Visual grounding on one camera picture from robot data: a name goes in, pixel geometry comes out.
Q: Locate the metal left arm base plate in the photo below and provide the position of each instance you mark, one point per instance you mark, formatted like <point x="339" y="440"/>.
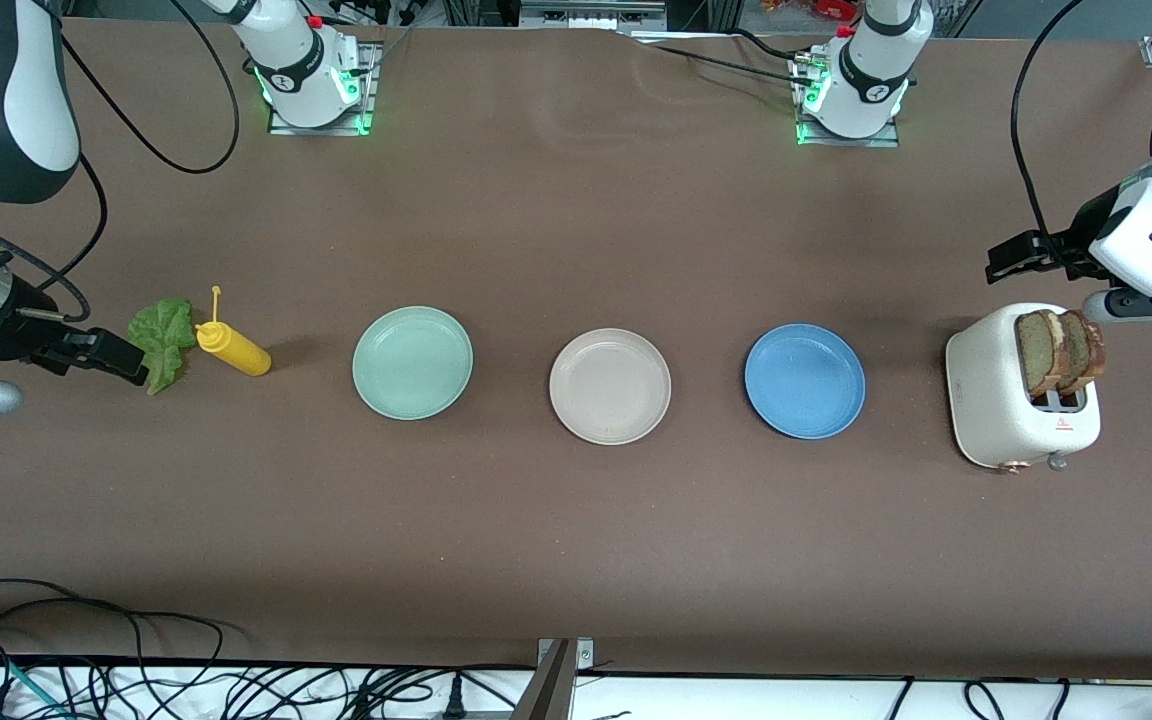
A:
<point x="881" y="140"/>

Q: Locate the beige plate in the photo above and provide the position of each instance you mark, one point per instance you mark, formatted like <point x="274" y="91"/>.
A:
<point x="610" y="386"/>

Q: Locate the grey metal box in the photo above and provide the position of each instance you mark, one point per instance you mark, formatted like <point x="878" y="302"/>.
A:
<point x="591" y="15"/>

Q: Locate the brown bread slice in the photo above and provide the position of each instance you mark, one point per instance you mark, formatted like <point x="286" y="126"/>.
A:
<point x="1036" y="350"/>
<point x="1088" y="350"/>

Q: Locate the green lettuce leaf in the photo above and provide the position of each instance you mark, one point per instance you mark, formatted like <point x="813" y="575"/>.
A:
<point x="166" y="335"/>

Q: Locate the red packaged item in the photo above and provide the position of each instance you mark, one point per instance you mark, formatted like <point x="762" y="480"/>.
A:
<point x="821" y="8"/>

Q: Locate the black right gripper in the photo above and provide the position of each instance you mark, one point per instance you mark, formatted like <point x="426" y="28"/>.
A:
<point x="18" y="329"/>

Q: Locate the black power plug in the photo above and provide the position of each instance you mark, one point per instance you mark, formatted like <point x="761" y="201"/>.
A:
<point x="454" y="695"/>

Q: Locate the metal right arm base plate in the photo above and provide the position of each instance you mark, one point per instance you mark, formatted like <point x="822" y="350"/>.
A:
<point x="369" y="80"/>

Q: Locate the metal table bracket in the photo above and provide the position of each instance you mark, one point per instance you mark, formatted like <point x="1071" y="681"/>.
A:
<point x="556" y="685"/>

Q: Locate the yellow mustard squeeze bottle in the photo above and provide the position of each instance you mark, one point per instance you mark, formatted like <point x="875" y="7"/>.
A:
<point x="236" y="352"/>

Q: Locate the light green plate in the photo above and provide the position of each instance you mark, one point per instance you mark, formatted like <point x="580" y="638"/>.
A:
<point x="413" y="362"/>

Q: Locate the white toaster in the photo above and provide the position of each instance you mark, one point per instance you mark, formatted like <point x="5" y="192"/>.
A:
<point x="986" y="390"/>

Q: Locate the blue plate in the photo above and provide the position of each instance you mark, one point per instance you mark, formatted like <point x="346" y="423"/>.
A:
<point x="805" y="380"/>

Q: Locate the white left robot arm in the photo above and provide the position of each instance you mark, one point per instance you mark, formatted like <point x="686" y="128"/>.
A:
<point x="871" y="80"/>

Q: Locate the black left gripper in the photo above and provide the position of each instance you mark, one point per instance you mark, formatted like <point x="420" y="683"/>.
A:
<point x="1079" y="233"/>

